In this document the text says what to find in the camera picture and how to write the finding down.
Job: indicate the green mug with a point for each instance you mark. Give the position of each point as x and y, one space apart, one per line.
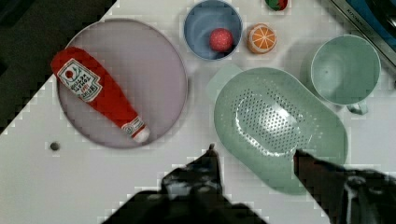
342 71

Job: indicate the red ketchup bottle toy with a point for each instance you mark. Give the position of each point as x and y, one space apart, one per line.
84 76

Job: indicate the green plastic strainer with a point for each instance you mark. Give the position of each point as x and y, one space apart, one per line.
263 115

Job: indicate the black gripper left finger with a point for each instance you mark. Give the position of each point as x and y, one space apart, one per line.
198 181

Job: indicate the lilac round plate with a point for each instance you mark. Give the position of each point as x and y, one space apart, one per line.
148 69

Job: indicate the red green strawberry toy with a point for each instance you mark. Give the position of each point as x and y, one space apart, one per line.
277 5

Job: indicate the red ball toy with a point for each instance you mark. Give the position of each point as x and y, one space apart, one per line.
220 40

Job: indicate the blue bowl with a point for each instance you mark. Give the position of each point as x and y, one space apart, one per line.
203 19

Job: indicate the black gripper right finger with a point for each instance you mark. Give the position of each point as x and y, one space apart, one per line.
347 196

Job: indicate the orange slice toy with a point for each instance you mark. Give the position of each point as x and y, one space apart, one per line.
261 38

